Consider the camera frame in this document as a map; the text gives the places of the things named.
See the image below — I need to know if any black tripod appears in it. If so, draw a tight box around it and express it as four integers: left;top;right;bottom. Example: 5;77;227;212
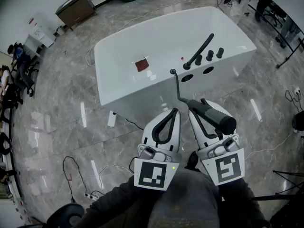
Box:
247;169;304;202

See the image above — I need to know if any black round stool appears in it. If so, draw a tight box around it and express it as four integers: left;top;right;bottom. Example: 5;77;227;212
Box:
46;203;85;228

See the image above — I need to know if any person's right forearm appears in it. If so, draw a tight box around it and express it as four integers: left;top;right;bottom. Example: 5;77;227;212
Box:
217;177;271;228

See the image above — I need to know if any person's black shoe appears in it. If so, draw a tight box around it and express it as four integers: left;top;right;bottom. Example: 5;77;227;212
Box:
185;151;202;172

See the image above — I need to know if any black bag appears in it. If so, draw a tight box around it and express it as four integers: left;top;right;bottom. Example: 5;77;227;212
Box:
292;112;304;134

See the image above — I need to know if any black floor cable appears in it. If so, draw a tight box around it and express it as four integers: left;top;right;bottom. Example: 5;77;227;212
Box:
285;89;304;114
62;155;105;203
115;113;145;131

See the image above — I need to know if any white adapter box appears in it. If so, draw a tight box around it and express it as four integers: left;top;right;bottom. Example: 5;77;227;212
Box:
107;110;117;128

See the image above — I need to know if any dark red cloth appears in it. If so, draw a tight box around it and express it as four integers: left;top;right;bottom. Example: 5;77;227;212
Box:
134;58;150;73

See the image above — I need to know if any black office chair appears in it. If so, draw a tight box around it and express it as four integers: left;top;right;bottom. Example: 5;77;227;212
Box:
22;56;40;77

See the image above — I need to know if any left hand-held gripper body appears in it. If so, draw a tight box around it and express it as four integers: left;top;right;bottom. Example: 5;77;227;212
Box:
133;142;183;191

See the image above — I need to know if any black faucet spout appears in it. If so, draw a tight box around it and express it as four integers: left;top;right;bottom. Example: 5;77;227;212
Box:
182;33;215;71

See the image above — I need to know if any white side table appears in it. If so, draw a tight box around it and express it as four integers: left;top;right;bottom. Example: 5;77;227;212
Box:
22;34;46;58

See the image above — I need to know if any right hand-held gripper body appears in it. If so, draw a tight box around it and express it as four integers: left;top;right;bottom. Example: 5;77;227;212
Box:
197;133;245;186

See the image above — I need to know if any white bathtub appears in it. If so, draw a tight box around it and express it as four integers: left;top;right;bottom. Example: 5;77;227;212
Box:
94;6;257;109

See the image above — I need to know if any person's grey clothing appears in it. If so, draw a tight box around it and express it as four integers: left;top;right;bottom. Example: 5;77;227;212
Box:
147;168;223;228

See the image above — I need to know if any brown wooden cabinet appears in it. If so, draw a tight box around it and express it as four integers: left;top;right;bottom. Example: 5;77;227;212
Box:
55;0;98;30

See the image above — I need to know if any person's left forearm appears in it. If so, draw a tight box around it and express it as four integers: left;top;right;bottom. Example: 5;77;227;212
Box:
76;174;155;228

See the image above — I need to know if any white water dispenser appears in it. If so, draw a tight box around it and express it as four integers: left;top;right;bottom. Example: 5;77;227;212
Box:
25;13;57;48

